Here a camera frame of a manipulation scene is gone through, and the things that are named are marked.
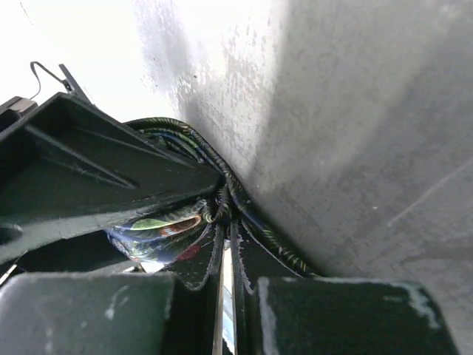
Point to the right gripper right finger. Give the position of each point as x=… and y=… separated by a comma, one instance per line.
x=277, y=312

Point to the green floral tie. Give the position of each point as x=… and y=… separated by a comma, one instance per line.
x=173, y=234

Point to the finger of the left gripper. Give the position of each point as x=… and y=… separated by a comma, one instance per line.
x=69, y=169

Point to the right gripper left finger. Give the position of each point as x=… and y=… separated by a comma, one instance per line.
x=80, y=296

